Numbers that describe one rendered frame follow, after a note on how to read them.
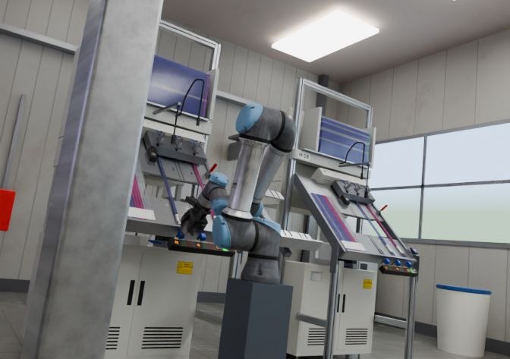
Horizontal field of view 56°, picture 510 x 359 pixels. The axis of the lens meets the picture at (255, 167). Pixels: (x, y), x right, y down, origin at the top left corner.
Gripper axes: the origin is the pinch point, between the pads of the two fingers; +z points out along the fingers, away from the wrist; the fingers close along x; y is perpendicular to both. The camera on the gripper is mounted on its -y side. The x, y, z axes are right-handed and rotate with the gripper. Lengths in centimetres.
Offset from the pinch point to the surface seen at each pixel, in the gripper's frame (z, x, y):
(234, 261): 10.4, 32.5, 5.0
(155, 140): -4, -2, -62
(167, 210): 1.8, -3.8, -14.4
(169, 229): 2.2, -5.3, -2.4
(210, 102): -22, 31, -90
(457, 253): 49, 369, -76
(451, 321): 66, 299, -4
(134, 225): 2.4, -21.8, -2.4
